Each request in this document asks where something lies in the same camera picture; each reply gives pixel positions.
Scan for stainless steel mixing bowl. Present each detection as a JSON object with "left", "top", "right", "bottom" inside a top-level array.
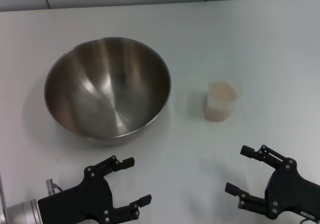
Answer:
[{"left": 43, "top": 36, "right": 172, "bottom": 146}]

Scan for silver plug on left arm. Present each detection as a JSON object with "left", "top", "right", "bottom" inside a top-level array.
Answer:
[{"left": 45, "top": 178, "right": 57, "bottom": 196}]

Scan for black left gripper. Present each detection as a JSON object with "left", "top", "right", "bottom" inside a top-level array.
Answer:
[{"left": 37, "top": 155, "right": 153, "bottom": 224}]

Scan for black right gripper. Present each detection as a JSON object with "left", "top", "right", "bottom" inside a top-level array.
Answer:
[{"left": 224, "top": 144, "right": 320, "bottom": 220}]

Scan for white rice grains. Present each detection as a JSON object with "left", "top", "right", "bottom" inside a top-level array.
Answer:
[{"left": 206, "top": 82, "right": 237, "bottom": 122}]

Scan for clear plastic cup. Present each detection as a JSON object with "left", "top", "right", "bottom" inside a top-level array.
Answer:
[{"left": 204, "top": 81, "right": 238, "bottom": 122}]

